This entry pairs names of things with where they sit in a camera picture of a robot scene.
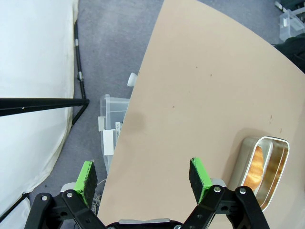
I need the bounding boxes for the clear plastic storage box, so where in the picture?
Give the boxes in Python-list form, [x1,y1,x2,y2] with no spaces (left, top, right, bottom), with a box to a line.
[277,9,305,41]

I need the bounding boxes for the rectangular steel container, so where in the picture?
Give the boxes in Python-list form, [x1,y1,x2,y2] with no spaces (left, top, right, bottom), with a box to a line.
[228,135,290,212]

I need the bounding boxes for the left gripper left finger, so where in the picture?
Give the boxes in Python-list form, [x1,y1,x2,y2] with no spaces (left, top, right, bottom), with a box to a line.
[25,160,107,229]

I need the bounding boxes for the clear storage box white label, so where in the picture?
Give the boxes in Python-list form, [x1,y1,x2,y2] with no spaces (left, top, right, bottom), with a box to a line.
[97,94,131,172]

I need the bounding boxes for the black clothing pile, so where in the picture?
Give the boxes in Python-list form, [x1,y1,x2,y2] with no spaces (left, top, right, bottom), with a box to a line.
[274,33,305,73]

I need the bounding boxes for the white table foot cap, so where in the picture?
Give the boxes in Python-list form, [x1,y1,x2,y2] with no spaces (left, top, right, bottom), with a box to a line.
[127,73,139,87]

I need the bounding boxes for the black backdrop stand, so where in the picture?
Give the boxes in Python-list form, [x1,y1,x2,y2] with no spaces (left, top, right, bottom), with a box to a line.
[0,20,91,126]

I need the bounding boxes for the white backdrop sheet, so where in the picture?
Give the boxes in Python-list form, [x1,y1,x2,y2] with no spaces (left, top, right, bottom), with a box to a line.
[0,0,81,229]

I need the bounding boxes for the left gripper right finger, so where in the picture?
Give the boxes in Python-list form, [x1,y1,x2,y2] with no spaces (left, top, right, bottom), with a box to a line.
[181,157,271,229]

